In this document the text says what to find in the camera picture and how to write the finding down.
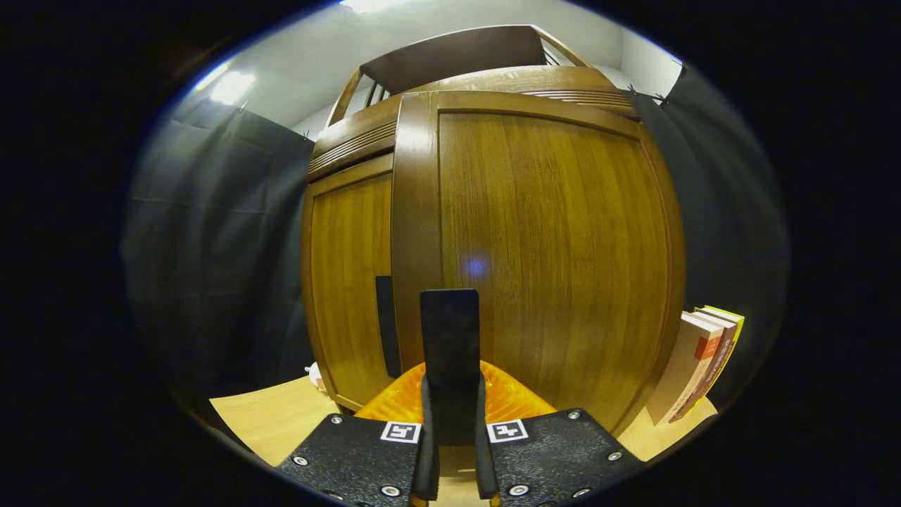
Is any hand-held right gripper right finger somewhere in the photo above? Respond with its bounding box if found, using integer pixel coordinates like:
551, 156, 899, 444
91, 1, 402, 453
474, 361, 645, 507

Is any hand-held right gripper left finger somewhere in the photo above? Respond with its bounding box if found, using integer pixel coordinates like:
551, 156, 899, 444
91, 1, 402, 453
277, 361, 441, 507

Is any wooden cabinet door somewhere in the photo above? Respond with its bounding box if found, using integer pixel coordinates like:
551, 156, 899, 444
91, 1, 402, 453
391, 90, 687, 437
301, 154, 395, 413

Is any wooden double-door shoe cabinet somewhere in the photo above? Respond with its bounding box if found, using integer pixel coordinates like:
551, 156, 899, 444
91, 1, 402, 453
301, 25, 687, 437

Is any beige book with orange label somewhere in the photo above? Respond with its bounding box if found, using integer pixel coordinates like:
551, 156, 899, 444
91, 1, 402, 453
646, 312, 724, 425

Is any dark red book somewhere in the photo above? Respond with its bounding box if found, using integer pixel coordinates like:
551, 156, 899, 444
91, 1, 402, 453
669, 310, 738, 423

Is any yellow book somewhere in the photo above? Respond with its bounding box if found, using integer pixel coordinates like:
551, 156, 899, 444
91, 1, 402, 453
693, 305, 745, 395

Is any small ceiling light panel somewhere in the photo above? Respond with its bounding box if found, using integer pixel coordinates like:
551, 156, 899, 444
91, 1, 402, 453
211, 70, 256, 106

